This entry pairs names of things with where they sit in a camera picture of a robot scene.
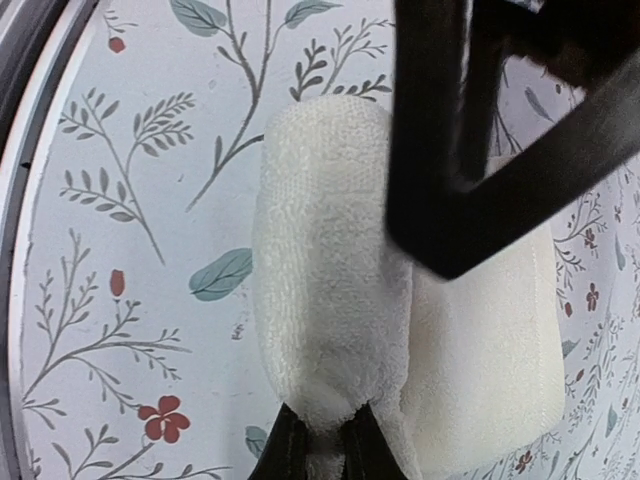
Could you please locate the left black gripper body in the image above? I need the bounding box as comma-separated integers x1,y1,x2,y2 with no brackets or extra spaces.
466,1,639,95

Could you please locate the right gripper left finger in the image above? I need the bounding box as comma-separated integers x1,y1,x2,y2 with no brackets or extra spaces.
251,404,309,480

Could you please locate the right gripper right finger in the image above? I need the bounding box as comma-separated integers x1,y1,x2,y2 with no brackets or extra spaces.
340,404,407,480

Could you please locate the cream white towel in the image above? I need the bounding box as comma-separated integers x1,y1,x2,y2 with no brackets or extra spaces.
252,96,565,479

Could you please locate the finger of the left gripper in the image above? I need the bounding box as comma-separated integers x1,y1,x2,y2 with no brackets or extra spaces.
385,1,639,279

